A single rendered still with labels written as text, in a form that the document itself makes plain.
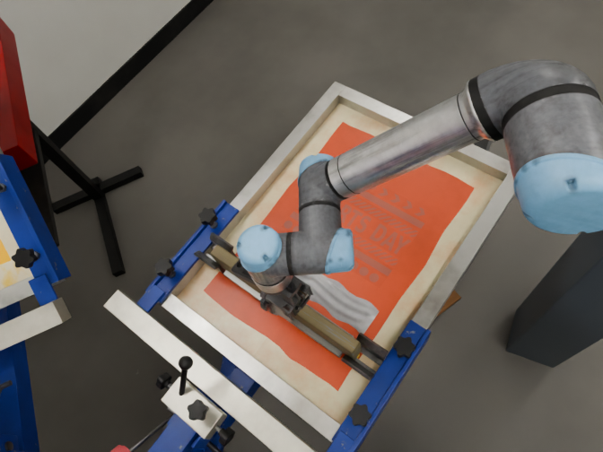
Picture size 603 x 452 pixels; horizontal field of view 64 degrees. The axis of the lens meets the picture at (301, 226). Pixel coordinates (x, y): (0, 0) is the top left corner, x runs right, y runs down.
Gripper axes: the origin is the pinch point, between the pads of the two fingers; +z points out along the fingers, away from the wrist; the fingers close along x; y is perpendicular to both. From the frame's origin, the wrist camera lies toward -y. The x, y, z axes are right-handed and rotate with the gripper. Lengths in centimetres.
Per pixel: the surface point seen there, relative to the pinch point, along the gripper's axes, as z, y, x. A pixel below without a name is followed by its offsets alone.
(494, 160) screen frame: 1, 21, 60
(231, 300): 5.4, -12.6, -6.4
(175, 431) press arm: -3.1, -0.5, -34.9
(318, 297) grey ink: 4.8, 4.7, 6.4
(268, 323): 5.3, -1.5, -5.5
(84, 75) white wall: 79, -199, 51
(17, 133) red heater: -8, -89, -5
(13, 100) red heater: -8, -101, 1
